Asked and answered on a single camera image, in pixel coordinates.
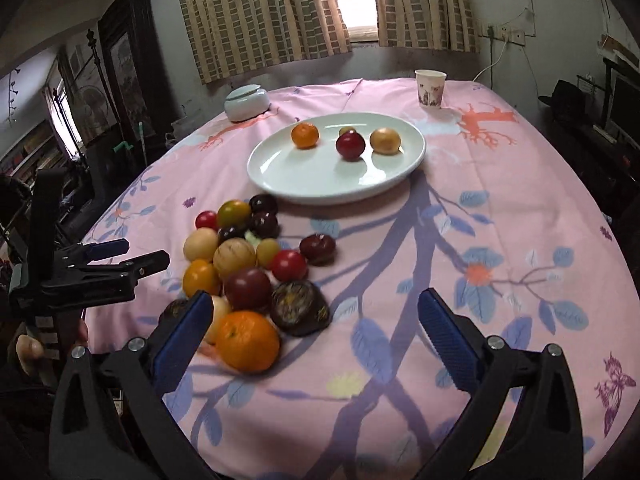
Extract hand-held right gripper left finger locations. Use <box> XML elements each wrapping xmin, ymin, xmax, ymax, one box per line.
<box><xmin>48</xmin><ymin>290</ymin><xmax>221</xmax><ymax>480</ymax></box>

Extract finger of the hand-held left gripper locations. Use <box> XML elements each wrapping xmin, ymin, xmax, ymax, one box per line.
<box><xmin>60</xmin><ymin>239</ymin><xmax>131</xmax><ymax>267</ymax></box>
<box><xmin>47</xmin><ymin>250</ymin><xmax>171</xmax><ymax>306</ymax></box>

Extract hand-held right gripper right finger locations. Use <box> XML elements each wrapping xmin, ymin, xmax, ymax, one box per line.
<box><xmin>417</xmin><ymin>287</ymin><xmax>586</xmax><ymax>480</ymax></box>

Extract dark speckled fruit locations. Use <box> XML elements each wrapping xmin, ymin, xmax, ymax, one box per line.
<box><xmin>159</xmin><ymin>299</ymin><xmax>190</xmax><ymax>328</ymax></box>

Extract beige oval fruit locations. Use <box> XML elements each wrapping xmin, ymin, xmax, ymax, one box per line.
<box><xmin>204</xmin><ymin>295</ymin><xmax>233</xmax><ymax>346</ymax></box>

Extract yellow-orange tomato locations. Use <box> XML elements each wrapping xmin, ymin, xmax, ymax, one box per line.
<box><xmin>182</xmin><ymin>258</ymin><xmax>222</xmax><ymax>298</ymax></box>

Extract orange mandarin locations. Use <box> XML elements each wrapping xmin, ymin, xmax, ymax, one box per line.
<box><xmin>216</xmin><ymin>310</ymin><xmax>281</xmax><ymax>374</ymax></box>

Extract large dark red tomato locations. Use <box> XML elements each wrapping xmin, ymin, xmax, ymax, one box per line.
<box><xmin>223</xmin><ymin>267</ymin><xmax>273</xmax><ymax>311</ymax></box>

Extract beige round loquat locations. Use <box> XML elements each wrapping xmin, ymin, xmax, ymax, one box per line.
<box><xmin>183</xmin><ymin>228</ymin><xmax>219</xmax><ymax>262</ymax></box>

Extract striped beige fruit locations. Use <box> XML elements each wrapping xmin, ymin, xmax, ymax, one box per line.
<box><xmin>213</xmin><ymin>238</ymin><xmax>257</xmax><ymax>281</ymax></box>

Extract small dark purple plum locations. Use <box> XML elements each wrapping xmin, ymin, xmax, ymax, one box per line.
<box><xmin>217</xmin><ymin>225</ymin><xmax>247</xmax><ymax>246</ymax></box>

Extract yellow-green round fruit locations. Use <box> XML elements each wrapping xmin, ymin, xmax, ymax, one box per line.
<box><xmin>256</xmin><ymin>238</ymin><xmax>282</xmax><ymax>270</ymax></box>

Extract dark brown passion fruit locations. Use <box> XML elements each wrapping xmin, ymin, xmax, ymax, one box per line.
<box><xmin>270</xmin><ymin>280</ymin><xmax>331</xmax><ymax>337</ymax></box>

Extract dark red plum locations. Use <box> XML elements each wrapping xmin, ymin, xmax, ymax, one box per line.
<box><xmin>299</xmin><ymin>233</ymin><xmax>337</xmax><ymax>266</ymax></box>

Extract white oval plate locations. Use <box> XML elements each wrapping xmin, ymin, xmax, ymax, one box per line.
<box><xmin>246</xmin><ymin>112</ymin><xmax>427</xmax><ymax>205</ymax></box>

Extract person's left hand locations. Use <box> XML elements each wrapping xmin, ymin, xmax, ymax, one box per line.
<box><xmin>14</xmin><ymin>317</ymin><xmax>91</xmax><ymax>376</ymax></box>

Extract bookshelf with books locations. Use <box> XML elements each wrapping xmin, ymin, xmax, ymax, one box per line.
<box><xmin>0</xmin><ymin>120</ymin><xmax>68</xmax><ymax>183</ymax></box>

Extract pink floral tablecloth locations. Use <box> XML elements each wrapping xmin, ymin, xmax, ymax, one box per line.
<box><xmin>80</xmin><ymin>77</ymin><xmax>628</xmax><ymax>480</ymax></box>

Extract standing fan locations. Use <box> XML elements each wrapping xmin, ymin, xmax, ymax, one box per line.
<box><xmin>75</xmin><ymin>85</ymin><xmax>108</xmax><ymax>133</ymax></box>

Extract green-orange tomato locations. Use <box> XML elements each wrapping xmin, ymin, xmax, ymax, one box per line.
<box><xmin>216</xmin><ymin>200</ymin><xmax>252</xmax><ymax>229</ymax></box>

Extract dark wooden cabinet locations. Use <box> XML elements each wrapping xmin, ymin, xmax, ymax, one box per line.
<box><xmin>97</xmin><ymin>0</ymin><xmax>173</xmax><ymax>153</ymax></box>

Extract white lidded jar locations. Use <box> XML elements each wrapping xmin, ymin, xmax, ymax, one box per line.
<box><xmin>223</xmin><ymin>85</ymin><xmax>271</xmax><ymax>123</ymax></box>

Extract yellow-brown round fruit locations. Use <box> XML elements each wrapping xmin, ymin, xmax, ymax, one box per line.
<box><xmin>370</xmin><ymin>127</ymin><xmax>402</xmax><ymax>155</ymax></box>

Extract small orange citrus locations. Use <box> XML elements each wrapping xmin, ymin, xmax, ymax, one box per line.
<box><xmin>291</xmin><ymin>122</ymin><xmax>320</xmax><ymax>149</ymax></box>

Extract printed paper cup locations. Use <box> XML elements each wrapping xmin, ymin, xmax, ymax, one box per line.
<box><xmin>415</xmin><ymin>69</ymin><xmax>447</xmax><ymax>109</ymax></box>

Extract black hat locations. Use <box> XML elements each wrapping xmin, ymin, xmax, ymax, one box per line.
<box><xmin>539</xmin><ymin>79</ymin><xmax>593</xmax><ymax>111</ymax></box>

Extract wide checked curtain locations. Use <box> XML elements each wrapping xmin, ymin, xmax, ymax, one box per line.
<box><xmin>172</xmin><ymin>0</ymin><xmax>353</xmax><ymax>85</ymax></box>

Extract dark monitor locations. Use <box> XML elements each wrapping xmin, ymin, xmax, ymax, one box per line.
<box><xmin>602</xmin><ymin>57</ymin><xmax>640</xmax><ymax>143</ymax></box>

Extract narrow checked curtain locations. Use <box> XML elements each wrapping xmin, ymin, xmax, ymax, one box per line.
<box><xmin>370</xmin><ymin>0</ymin><xmax>482</xmax><ymax>53</ymax></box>

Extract green-handled tool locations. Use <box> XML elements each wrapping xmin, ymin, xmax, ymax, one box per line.
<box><xmin>114</xmin><ymin>122</ymin><xmax>151</xmax><ymax>166</ymax></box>

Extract white power cable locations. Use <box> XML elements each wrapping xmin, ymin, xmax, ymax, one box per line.
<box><xmin>472</xmin><ymin>35</ymin><xmax>507</xmax><ymax>82</ymax></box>

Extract wall power outlets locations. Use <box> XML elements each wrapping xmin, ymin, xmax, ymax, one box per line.
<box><xmin>480</xmin><ymin>22</ymin><xmax>528</xmax><ymax>47</ymax></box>

